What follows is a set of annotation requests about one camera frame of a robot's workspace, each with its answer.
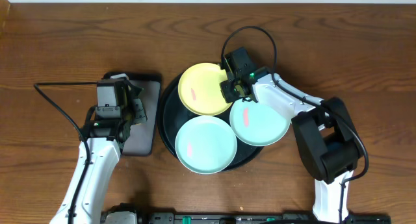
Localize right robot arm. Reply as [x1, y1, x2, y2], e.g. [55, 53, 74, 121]
[220, 47, 365, 223]

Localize light blue plate right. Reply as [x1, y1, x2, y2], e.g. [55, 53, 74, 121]
[229, 100, 290, 147]

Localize yellow plate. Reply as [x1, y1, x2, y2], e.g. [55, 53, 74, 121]
[178, 63, 232, 116]

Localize green yellow sponge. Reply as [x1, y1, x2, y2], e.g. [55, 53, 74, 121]
[125, 80, 144, 99]

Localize light blue plate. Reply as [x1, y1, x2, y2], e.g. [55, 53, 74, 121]
[174, 116, 238, 175]
[229, 100, 290, 147]

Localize black rectangular sponge tray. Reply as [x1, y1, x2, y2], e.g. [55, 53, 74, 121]
[103, 71, 162, 156]

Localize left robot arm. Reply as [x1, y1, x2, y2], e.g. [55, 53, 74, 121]
[51, 77, 147, 223]

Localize light blue plate front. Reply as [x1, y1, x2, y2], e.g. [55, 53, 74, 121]
[174, 116, 238, 175]

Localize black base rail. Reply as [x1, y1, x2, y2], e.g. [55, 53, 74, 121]
[100, 203, 393, 224]

